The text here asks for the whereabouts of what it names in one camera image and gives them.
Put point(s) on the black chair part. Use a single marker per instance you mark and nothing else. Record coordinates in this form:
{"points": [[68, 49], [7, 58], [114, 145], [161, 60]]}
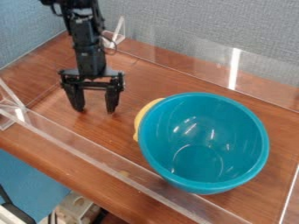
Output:
{"points": [[14, 209]]}

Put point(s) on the clear acrylic back barrier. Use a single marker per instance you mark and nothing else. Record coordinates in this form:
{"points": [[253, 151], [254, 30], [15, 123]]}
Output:
{"points": [[249, 73]]}

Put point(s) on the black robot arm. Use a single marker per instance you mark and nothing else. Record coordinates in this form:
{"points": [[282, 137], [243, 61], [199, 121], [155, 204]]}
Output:
{"points": [[83, 21]]}

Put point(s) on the clear acrylic left bracket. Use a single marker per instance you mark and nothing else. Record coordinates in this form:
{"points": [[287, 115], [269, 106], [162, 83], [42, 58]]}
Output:
{"points": [[12, 109]]}

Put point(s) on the blue plastic bowl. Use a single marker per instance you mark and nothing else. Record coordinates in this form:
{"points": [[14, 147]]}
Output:
{"points": [[203, 141]]}

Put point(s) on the clear acrylic barrier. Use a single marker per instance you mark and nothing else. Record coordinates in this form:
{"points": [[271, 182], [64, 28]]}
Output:
{"points": [[249, 73], [120, 185]]}

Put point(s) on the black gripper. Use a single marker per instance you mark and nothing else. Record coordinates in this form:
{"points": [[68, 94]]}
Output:
{"points": [[91, 75]]}

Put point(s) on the white device under table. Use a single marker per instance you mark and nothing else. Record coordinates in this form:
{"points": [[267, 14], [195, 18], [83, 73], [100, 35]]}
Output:
{"points": [[75, 210]]}

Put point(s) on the clear acrylic front barrier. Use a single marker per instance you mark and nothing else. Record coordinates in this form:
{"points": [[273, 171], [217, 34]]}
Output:
{"points": [[120, 185]]}

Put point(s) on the yellow object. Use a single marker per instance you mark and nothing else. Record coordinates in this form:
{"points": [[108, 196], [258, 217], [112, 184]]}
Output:
{"points": [[142, 114]]}

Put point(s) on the clear acrylic corner bracket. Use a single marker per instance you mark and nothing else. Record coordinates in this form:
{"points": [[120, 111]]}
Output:
{"points": [[112, 38]]}

